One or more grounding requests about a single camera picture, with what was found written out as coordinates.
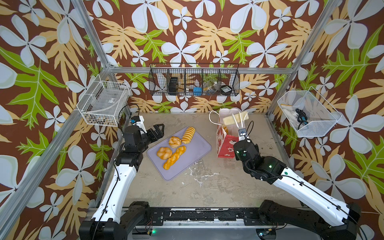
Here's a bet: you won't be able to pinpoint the small round knotted bun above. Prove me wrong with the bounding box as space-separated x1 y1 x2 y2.
169 136 182 149

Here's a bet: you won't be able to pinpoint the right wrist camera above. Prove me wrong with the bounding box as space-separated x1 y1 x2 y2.
238 128 248 141

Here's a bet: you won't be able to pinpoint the white wire basket left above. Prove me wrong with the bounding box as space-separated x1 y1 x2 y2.
79 76 130 127

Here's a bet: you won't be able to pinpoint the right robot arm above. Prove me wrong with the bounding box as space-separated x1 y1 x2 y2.
234 139 361 240

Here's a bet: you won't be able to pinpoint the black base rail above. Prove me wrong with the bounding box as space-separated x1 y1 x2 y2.
86 200 325 240

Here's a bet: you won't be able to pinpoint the aluminium frame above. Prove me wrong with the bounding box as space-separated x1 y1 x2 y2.
1 1 327 239

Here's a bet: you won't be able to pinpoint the blue box in basket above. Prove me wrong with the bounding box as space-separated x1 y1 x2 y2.
193 87 203 96

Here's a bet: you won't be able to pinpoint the steel tongs cream tips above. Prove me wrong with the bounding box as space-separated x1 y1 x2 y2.
232 112 249 129

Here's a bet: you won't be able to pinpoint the round braided bun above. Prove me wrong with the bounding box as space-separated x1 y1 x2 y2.
157 147 173 160

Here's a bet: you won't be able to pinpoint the white cloth in basket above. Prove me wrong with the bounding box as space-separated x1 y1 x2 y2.
281 104 300 129

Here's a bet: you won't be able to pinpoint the black cable in basket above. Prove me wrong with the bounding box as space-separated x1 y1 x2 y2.
294 108 309 125

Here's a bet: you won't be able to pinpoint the lavender tray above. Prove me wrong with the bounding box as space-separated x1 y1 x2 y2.
147 127 212 181

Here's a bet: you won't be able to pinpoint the ridged yellow bread loaf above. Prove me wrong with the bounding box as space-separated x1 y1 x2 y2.
182 127 196 144

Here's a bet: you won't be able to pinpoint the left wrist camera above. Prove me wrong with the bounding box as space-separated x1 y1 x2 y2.
131 115 147 134

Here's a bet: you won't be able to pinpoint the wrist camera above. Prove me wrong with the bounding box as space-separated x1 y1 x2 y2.
131 115 147 134
238 128 248 141

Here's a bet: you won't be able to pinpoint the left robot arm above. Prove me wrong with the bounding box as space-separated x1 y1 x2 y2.
79 124 165 240

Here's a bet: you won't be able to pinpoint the long twisted bread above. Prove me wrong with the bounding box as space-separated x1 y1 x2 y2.
163 146 187 170

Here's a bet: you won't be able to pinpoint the clear glass bowl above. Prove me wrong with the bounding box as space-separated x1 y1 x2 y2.
203 80 220 95

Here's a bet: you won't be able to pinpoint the black wire basket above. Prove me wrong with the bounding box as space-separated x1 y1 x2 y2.
148 63 240 97

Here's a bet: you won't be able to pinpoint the red white paper bag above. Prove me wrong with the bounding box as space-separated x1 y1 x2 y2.
209 109 241 159

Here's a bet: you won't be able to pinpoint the black box in basket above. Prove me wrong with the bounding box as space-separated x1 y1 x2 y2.
168 77 179 95

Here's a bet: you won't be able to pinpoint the white mesh basket right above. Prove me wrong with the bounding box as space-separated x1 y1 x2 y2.
278 87 342 138

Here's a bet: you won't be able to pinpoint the black round container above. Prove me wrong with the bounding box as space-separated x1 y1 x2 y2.
220 85 233 95

